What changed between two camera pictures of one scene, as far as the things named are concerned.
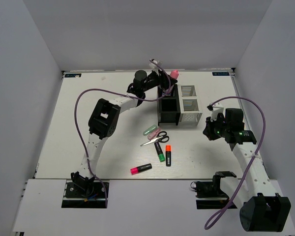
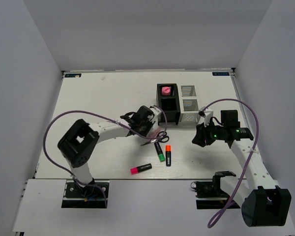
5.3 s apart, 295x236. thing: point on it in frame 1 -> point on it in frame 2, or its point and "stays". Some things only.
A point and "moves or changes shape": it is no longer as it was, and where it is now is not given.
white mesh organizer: x=190 y=111 stays
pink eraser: x=174 y=73 moves or changes shape
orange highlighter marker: x=168 y=152 stays
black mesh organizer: x=168 y=108 stays
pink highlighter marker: x=140 y=168 stays
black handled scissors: x=161 y=137 stays
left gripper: x=164 y=80 -> x=150 y=124
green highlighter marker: x=159 y=152 stays
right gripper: x=208 y=131 -> x=201 y=134
